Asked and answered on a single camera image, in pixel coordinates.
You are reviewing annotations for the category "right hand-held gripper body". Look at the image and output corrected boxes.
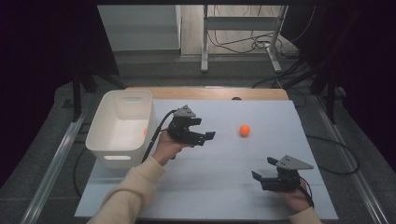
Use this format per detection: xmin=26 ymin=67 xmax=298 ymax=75
xmin=262 ymin=154 xmax=315 ymax=191

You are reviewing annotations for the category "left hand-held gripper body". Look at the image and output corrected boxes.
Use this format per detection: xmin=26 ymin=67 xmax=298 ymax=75
xmin=167 ymin=105 xmax=198 ymax=146

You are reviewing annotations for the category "white plastic basket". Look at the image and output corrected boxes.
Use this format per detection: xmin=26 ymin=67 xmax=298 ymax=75
xmin=85 ymin=89 xmax=158 ymax=170

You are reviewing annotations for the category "person's right hand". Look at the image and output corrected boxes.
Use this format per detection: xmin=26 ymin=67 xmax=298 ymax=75
xmin=275 ymin=180 xmax=313 ymax=214

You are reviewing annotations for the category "person's left hand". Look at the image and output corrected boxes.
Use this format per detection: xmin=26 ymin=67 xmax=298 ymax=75
xmin=151 ymin=130 xmax=191 ymax=166

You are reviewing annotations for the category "wooden table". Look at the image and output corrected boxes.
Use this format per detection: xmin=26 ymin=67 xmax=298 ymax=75
xmin=125 ymin=86 xmax=290 ymax=102

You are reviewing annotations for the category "black stand leg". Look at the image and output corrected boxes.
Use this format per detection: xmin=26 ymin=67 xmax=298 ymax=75
xmin=279 ymin=62 xmax=338 ymax=125
xmin=72 ymin=62 xmax=127 ymax=123

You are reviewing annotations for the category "grey metal stand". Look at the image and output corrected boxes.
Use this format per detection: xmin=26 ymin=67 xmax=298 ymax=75
xmin=200 ymin=4 xmax=290 ymax=75

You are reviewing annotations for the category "white board panel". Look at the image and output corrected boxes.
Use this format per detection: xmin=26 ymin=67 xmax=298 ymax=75
xmin=97 ymin=4 xmax=182 ymax=52

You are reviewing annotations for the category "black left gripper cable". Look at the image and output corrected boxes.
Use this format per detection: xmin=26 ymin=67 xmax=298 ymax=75
xmin=141 ymin=109 xmax=178 ymax=164

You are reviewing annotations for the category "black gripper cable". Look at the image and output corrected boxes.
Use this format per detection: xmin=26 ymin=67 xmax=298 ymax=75
xmin=141 ymin=109 xmax=178 ymax=164
xmin=299 ymin=176 xmax=316 ymax=209

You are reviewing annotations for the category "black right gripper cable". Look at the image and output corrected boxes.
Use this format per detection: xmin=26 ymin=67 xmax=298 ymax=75
xmin=299 ymin=176 xmax=316 ymax=209

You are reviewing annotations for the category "aluminium rail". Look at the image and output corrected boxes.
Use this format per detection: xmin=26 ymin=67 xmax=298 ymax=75
xmin=312 ymin=94 xmax=390 ymax=224
xmin=20 ymin=92 xmax=92 ymax=224

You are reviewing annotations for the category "black floor cable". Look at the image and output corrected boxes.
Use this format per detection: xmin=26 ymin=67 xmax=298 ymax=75
xmin=306 ymin=133 xmax=361 ymax=175
xmin=73 ymin=146 xmax=89 ymax=198

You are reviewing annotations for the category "tangle of black floor cables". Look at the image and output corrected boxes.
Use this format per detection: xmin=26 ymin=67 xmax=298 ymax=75
xmin=207 ymin=31 xmax=302 ymax=61

